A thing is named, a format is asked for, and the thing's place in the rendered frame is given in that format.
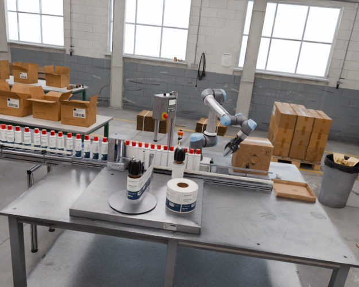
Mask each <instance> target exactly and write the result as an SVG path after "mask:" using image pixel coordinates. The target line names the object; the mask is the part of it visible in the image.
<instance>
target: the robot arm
mask: <svg viewBox="0 0 359 287"><path fill-rule="evenodd" d="M201 99H202V101H203V103H204V104H205V105H208V106H209V107H210V110H209V117H208V121H207V127H206V131H204V134H202V133H194V134H192V135H191V136H190V145H189V152H190V149H194V154H195V153H196V149H200V155H201V159H200V161H203V155H202V148H203V147H214V146H216V145H217V143H218V136H217V134H216V132H215V130H216V127H217V121H218V117H219V118H220V119H221V124H222V125H223V126H229V125H240V126H241V127H242V128H241V130H240V131H239V132H238V134H237V135H236V136H237V137H234V138H232V139H231V140H230V142H228V143H227V144H226V146H225V149H224V152H223V157H227V156H230V154H232V153H236V152H237V151H238V149H239V148H240V147H239V144H240V143H241V142H242V141H244V140H245V139H246V138H248V136H249V134H250V133H251V132H252V131H253V130H254V129H255V127H256V126H257V124H256V123H255V122H254V121H253V120H251V119H249V120H248V119H246V118H245V116H244V115H242V114H241V113H238V114H236V115H235V116H231V115H229V114H228V112H227V111H226V110H225V109H224V108H223V107H222V103H223V102H225V101H226V93H225V91H224V90H222V89H205V90H204V91H203V92H202V94H201ZM229 149H230V150H229ZM228 150H229V152H228V153H227V151H228ZM189 152H188V153H189ZM226 153H227V154H226Z"/></svg>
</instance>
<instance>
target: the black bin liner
mask: <svg viewBox="0 0 359 287"><path fill-rule="evenodd" d="M349 158H350V157H347V156H344V159H345V160H348V159H349ZM324 163H325V165H327V166H329V167H331V168H336V169H339V170H340V171H343V172H347V173H350V174H354V173H357V174H358V173H359V162H358V163H356V164H355V165H354V166H345V165H341V164H338V163H335V162H334V158H333V154H328V155H326V157H325V160H324Z"/></svg>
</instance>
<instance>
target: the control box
mask: <svg viewBox="0 0 359 287"><path fill-rule="evenodd" d="M163 95H164V94H160V95H154V99H153V113H152V118H153V119H156V120H160V121H162V120H168V119H171V118H174V117H175V111H176V109H175V111H173V112H168V108H169V107H174V106H176V104H175V105H169V99H172V98H176V99H177V96H175V95H172V96H169V93H167V94H166V96H163ZM168 105H169V106H168ZM165 114H168V118H164V115H165Z"/></svg>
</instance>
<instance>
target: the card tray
mask: <svg viewBox="0 0 359 287"><path fill-rule="evenodd" d="M271 181H273V182H274V183H273V184H272V186H273V190H274V192H275V195H276V196H277V197H282V198H290V199H298V200H306V201H311V202H316V198H317V197H316V195H315V194H314V192H313V191H312V189H311V188H310V186H309V185H308V183H304V182H296V181H287V180H282V179H274V178H271Z"/></svg>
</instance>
